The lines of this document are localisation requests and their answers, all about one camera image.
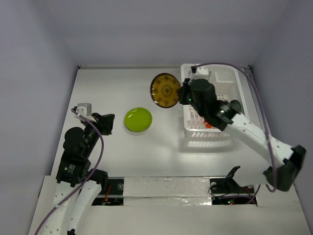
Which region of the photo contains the orange plate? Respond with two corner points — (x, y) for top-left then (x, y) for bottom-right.
(203, 121), (214, 129)

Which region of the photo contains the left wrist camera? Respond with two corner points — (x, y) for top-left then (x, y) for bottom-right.
(71, 103), (95, 122)

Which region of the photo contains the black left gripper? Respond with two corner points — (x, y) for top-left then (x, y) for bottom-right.
(82, 111), (115, 156)

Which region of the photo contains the green plate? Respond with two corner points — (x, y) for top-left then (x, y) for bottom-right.
(124, 107), (153, 131)

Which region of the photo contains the white foil-taped front bar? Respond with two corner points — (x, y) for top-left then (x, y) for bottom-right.
(123, 177), (212, 207)

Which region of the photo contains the dark grey-green plate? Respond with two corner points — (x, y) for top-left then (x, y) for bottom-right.
(230, 100), (242, 113)

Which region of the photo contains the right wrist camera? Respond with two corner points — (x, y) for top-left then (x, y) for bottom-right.
(191, 65), (211, 80)

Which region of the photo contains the beige plate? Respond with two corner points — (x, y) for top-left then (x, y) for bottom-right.
(127, 129), (146, 134)

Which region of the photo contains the yellow patterned brown-rim plate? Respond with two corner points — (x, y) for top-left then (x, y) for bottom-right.
(150, 73), (181, 109)

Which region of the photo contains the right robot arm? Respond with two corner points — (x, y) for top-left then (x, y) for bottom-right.
(178, 78), (306, 191)

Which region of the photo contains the metal rail at right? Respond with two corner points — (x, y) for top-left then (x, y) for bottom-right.
(244, 68), (271, 136)

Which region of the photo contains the white plastic dish rack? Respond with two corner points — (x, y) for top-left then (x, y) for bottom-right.
(180, 64), (249, 138)

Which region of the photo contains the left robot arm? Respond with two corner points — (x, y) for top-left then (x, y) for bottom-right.
(35, 107), (115, 235)

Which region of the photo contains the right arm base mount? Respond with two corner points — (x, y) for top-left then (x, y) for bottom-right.
(208, 166), (257, 206)

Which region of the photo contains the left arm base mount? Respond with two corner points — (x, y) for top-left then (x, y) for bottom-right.
(92, 177), (124, 206)

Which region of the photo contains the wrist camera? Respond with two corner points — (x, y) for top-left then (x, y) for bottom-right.
(191, 65), (211, 80)
(71, 103), (95, 122)

